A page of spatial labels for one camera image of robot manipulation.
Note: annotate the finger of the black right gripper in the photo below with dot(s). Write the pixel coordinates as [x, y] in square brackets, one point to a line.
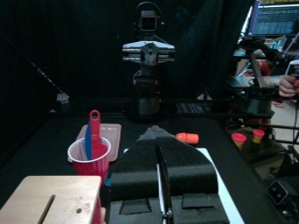
[146, 55]
[154, 55]

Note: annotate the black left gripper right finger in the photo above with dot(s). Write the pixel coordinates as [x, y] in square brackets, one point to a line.
[191, 175]

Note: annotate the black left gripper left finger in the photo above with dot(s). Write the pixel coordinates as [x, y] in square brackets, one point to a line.
[134, 175]

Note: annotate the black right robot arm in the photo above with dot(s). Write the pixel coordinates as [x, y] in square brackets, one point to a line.
[146, 106]

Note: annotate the person's bare hand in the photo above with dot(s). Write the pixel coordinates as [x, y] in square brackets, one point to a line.
[287, 87]

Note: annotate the red plastic cup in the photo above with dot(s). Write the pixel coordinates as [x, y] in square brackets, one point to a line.
[91, 166]

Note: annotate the orange toy carrot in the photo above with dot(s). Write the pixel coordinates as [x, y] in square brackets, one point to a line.
[187, 138]

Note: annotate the white cutting board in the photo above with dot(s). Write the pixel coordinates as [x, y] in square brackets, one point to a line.
[230, 198]

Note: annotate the pink plastic tray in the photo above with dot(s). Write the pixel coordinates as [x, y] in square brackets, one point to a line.
[112, 137]

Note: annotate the blue plastic utensil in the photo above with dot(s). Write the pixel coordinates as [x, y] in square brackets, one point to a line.
[88, 143]

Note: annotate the yellow toy cup red top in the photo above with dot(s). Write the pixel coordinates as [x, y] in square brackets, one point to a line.
[258, 136]
[238, 139]

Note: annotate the black box device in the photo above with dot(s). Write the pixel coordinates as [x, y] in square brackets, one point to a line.
[282, 194]

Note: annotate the computer monitor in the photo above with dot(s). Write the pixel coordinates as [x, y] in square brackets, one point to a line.
[277, 19]

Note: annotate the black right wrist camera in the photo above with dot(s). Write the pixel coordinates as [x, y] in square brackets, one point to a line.
[148, 22]

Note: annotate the white frame corner clamp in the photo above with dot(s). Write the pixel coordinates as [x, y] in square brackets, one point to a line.
[63, 98]

